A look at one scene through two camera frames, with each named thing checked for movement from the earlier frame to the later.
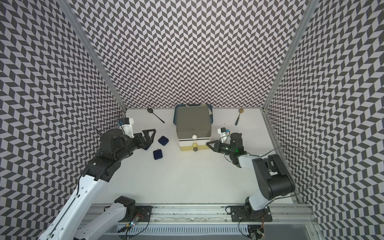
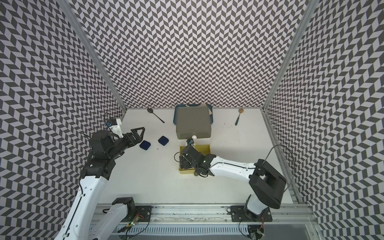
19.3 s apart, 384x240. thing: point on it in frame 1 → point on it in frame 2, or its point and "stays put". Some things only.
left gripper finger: [148, 139] → [138, 138]
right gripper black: [217, 146] → [183, 163]
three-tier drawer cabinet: [193, 128] stays put
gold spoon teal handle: [241, 110] stays put
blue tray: [190, 105] stays put
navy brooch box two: [163, 140] stays put
